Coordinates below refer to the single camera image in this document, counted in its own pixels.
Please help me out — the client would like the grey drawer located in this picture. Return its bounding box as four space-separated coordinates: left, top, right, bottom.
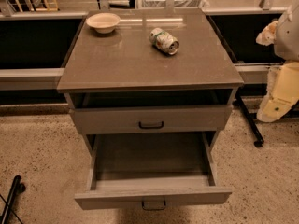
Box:
70 105 232 134
75 133 232 211

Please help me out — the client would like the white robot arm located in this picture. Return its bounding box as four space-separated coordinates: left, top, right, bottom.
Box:
256 0 299 122

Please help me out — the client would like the grey drawer cabinet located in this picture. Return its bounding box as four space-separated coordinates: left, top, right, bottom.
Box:
56 8 245 156

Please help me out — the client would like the grey top drawer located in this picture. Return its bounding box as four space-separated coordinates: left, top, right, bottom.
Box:
70 105 232 134

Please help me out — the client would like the crushed green white can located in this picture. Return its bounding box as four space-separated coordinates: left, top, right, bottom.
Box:
149 28 179 55

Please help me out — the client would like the white paper bowl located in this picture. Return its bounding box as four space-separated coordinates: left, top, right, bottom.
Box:
86 13 121 34

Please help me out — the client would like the black metal table leg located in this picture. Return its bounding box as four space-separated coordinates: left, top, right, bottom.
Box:
234 92 264 147

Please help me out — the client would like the black stand leg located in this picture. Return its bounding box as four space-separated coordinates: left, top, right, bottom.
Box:
0 175 26 224

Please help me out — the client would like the wire mesh basket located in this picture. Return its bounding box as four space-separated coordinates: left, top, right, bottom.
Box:
135 0 209 9

